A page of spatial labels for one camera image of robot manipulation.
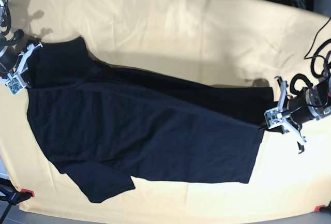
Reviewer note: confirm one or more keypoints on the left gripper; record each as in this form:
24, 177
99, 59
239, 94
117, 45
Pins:
297, 104

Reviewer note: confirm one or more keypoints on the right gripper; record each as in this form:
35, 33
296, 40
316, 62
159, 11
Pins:
15, 64

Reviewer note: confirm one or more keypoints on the dark navy T-shirt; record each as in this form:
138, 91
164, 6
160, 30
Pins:
104, 125

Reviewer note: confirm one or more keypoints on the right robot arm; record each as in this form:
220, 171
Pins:
6, 27

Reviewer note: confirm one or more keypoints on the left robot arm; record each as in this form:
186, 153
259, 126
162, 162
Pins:
311, 103

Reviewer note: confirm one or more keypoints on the red clamp right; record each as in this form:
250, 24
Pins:
323, 208

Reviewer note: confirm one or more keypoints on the yellow table cloth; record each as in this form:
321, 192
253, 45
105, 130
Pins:
214, 42

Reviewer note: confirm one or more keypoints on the red blue clamp left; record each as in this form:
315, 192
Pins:
13, 197

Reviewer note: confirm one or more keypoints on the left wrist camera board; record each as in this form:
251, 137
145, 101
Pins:
273, 117

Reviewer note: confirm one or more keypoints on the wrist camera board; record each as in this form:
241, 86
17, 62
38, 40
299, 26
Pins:
273, 117
15, 85

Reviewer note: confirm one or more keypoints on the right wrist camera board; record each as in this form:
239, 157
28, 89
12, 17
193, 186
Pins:
15, 85

